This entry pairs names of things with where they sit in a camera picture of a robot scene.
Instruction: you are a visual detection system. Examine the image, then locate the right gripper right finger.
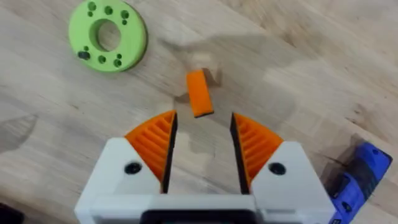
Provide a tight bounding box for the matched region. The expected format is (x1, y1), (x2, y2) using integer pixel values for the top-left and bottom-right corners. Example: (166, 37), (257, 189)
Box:
(229, 112), (338, 224)

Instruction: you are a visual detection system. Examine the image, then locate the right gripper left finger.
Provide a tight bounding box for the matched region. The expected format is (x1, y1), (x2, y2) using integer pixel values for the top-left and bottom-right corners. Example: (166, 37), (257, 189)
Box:
(73, 109), (178, 224)

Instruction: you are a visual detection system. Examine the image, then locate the blue electric screwdriver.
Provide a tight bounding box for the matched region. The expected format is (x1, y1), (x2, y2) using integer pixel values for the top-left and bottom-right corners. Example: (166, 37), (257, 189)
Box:
(320, 133), (394, 224)

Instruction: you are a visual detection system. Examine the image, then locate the orange ribbed wedge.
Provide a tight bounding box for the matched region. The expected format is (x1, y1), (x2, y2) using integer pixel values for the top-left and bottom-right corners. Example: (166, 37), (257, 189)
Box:
(185, 69), (215, 119)

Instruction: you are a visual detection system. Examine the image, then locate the green disc with holes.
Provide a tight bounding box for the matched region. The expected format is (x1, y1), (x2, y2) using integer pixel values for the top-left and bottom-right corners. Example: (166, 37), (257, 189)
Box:
(68, 0), (149, 74)

